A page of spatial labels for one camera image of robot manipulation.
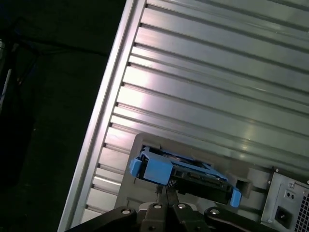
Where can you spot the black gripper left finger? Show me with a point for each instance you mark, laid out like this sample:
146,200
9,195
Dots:
154,217

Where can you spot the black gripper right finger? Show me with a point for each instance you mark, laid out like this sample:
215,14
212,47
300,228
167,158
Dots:
183,217

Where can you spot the hard disk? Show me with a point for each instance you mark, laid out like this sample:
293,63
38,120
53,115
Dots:
157,169

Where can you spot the grey parts rack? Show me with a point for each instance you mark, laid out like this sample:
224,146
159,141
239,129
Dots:
128,193

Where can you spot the black PC case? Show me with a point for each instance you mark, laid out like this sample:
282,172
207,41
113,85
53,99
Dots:
271,193

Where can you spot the grey power supply unit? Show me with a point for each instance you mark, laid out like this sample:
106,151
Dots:
287,200

